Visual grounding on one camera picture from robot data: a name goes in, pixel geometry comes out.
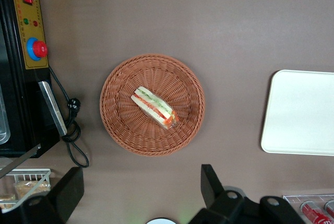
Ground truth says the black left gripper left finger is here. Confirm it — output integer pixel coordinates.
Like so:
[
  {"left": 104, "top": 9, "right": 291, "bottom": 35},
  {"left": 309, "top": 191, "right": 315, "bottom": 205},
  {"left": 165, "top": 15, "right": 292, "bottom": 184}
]
[{"left": 15, "top": 167, "right": 85, "bottom": 224}]

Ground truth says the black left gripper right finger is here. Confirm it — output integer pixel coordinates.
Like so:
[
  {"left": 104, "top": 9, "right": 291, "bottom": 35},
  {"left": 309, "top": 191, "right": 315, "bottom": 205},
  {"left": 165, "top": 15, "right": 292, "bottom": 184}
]
[{"left": 187, "top": 164, "right": 247, "bottom": 224}]

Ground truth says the layered sandwich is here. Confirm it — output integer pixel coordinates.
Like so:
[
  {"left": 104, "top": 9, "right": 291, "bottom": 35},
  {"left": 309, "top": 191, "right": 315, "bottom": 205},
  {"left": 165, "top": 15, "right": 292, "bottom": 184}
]
[{"left": 130, "top": 86, "right": 180, "bottom": 131}]

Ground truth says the round brown wicker basket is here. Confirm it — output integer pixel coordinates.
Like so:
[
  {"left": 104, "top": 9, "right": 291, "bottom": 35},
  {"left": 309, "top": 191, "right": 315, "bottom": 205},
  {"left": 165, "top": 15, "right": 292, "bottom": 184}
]
[{"left": 99, "top": 53, "right": 206, "bottom": 157}]

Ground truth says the cream plastic tray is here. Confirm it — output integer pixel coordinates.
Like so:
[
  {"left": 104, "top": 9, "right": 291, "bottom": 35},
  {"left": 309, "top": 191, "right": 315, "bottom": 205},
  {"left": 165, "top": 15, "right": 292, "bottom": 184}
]
[{"left": 260, "top": 69, "right": 334, "bottom": 156}]

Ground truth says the clear bag of rice crackers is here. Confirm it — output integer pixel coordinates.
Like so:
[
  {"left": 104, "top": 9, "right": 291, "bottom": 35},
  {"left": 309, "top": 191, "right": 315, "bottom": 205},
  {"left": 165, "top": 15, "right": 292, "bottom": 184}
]
[
  {"left": 0, "top": 194, "right": 16, "bottom": 209},
  {"left": 14, "top": 181, "right": 51, "bottom": 199}
]

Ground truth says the clear acrylic bottle rack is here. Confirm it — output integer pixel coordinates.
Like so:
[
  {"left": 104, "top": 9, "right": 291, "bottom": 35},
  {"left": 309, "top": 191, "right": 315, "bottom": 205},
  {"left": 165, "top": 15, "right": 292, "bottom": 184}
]
[{"left": 282, "top": 194, "right": 334, "bottom": 224}]

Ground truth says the clear container inside machine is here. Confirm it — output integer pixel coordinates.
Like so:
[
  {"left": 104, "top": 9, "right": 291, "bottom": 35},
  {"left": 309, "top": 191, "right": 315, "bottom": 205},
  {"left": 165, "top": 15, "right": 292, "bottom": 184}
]
[{"left": 0, "top": 82, "right": 11, "bottom": 145}]

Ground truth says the red cola bottle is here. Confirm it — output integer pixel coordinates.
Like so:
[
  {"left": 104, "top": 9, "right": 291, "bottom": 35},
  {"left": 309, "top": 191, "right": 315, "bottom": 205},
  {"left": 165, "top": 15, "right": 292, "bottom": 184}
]
[
  {"left": 323, "top": 199, "right": 334, "bottom": 219},
  {"left": 299, "top": 200, "right": 330, "bottom": 224}
]

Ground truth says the black machine with yellow panel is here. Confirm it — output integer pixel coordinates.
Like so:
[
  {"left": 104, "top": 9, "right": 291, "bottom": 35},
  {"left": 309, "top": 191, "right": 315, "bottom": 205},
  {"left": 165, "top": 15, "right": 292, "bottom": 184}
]
[{"left": 0, "top": 0, "right": 68, "bottom": 179}]

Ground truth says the white wire shelf rack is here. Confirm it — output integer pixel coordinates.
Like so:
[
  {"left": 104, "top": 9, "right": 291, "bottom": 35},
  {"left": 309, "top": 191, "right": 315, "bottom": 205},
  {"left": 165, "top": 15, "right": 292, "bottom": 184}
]
[{"left": 0, "top": 168, "right": 52, "bottom": 213}]

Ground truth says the black power cable with plug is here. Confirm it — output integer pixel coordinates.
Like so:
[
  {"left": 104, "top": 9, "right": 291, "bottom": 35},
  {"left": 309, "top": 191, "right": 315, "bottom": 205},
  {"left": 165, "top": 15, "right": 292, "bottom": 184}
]
[{"left": 48, "top": 66, "right": 90, "bottom": 169}]

